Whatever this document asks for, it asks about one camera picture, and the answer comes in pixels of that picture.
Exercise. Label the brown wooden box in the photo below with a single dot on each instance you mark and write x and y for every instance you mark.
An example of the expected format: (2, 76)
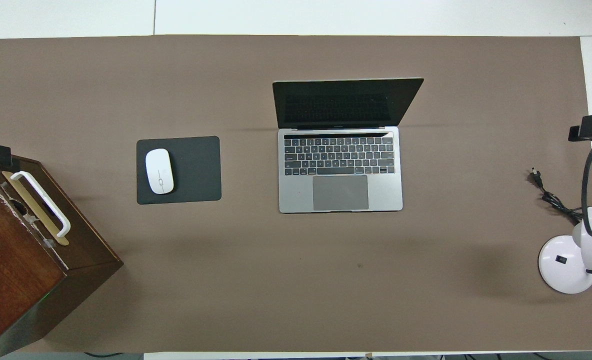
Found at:
(16, 270)

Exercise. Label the brown table mat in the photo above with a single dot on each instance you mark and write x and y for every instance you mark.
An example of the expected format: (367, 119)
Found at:
(276, 275)

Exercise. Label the black mouse pad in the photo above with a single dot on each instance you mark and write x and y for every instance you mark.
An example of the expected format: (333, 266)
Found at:
(196, 170)

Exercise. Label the white computer mouse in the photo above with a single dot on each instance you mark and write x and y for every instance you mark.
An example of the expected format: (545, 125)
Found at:
(159, 170)

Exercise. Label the grey laptop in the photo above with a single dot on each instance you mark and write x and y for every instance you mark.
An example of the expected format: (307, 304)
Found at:
(341, 192)

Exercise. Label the white desk lamp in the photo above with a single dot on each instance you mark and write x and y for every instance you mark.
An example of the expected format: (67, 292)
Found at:
(561, 270)

